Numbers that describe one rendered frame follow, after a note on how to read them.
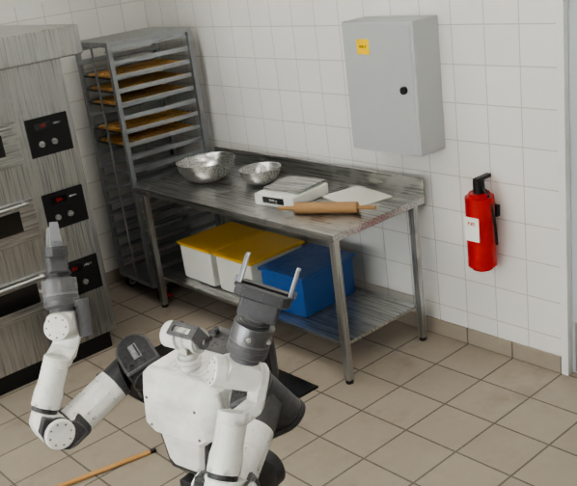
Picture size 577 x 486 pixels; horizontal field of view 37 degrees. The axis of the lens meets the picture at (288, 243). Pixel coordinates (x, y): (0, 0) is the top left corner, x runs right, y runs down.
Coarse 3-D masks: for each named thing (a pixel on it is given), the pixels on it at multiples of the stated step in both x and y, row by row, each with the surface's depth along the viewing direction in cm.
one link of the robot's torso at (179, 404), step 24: (216, 336) 228; (168, 360) 217; (264, 360) 220; (144, 384) 214; (168, 384) 209; (192, 384) 205; (168, 408) 209; (192, 408) 203; (216, 408) 203; (168, 432) 213; (192, 432) 206; (192, 456) 212
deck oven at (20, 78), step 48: (0, 48) 443; (48, 48) 460; (0, 96) 470; (48, 96) 489; (0, 144) 471; (48, 144) 493; (0, 192) 480; (48, 192) 499; (0, 240) 482; (96, 240) 526; (0, 288) 487; (96, 288) 532; (0, 336) 495; (96, 336) 538; (0, 384) 505
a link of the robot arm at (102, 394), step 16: (96, 384) 221; (112, 384) 221; (80, 400) 219; (96, 400) 219; (112, 400) 221; (64, 416) 222; (80, 416) 217; (96, 416) 219; (48, 432) 210; (64, 432) 212; (80, 432) 215; (64, 448) 213
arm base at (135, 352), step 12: (132, 336) 226; (144, 336) 226; (120, 348) 224; (132, 348) 224; (144, 348) 223; (120, 360) 222; (132, 360) 222; (144, 360) 221; (156, 360) 222; (132, 372) 220; (132, 384) 224
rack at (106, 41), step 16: (128, 32) 598; (144, 32) 584; (160, 32) 568; (176, 32) 575; (112, 64) 550; (80, 80) 589; (96, 80) 572; (112, 80) 553; (96, 144) 603; (128, 144) 568; (96, 160) 608; (112, 160) 591; (128, 160) 571; (144, 224) 587; (128, 240) 610; (144, 240) 590; (160, 256) 654; (176, 256) 650; (128, 272) 631; (144, 272) 627
